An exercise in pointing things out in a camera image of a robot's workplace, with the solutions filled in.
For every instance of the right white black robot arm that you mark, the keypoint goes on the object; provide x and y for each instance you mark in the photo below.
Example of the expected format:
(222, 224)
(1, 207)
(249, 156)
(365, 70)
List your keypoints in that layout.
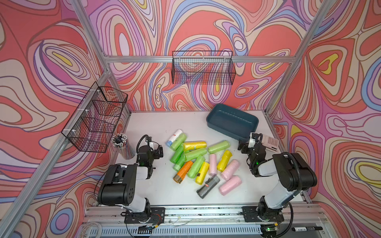
(294, 174)

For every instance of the thin pink trash bag roll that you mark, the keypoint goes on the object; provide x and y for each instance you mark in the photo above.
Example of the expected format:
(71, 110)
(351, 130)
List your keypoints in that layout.
(212, 164)

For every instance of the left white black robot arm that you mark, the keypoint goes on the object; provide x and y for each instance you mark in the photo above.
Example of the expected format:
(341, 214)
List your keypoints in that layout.
(119, 184)

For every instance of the light green roll upper right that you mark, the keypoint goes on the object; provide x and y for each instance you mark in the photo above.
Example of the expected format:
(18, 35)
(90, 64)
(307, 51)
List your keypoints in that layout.
(219, 147)

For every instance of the teal plastic storage box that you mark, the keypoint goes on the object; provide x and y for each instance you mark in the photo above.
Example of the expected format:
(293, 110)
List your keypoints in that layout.
(232, 122)

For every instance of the pink calculator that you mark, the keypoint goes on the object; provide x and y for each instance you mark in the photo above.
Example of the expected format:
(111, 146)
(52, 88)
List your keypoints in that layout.
(270, 143)

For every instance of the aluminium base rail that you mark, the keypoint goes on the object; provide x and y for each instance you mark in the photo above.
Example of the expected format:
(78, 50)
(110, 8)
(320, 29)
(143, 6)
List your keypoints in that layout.
(196, 221)

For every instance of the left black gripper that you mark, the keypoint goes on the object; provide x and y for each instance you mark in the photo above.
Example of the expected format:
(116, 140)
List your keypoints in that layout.
(157, 156)

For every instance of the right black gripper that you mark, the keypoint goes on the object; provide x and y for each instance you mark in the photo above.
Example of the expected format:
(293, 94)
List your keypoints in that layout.
(245, 147)

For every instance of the orange trash bag roll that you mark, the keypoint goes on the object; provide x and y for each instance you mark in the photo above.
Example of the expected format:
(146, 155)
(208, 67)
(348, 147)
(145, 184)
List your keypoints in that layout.
(179, 177)

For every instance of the grey trash bag roll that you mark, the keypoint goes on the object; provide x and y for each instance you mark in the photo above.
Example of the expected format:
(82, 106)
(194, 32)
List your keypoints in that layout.
(208, 186)

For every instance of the green roll beside yellow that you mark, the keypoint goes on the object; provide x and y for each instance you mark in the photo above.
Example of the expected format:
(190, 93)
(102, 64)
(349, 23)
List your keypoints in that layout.
(193, 171)

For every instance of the black marker pen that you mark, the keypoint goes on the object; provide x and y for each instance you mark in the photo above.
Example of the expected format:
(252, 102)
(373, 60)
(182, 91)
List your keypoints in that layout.
(308, 228)

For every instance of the left black wire basket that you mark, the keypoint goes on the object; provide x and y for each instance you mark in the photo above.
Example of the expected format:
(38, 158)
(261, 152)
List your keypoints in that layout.
(95, 119)

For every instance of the back black wire basket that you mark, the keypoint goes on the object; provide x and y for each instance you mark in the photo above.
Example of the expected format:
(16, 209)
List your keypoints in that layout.
(203, 67)

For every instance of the clear cup of pencils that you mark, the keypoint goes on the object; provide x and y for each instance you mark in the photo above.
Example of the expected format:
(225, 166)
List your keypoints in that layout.
(122, 143)

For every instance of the black wire basket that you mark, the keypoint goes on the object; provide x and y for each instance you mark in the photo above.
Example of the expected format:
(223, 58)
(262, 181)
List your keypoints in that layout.
(95, 119)
(203, 67)

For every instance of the white blue trash bag roll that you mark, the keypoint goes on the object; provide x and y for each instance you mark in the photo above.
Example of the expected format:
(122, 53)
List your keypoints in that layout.
(173, 137)

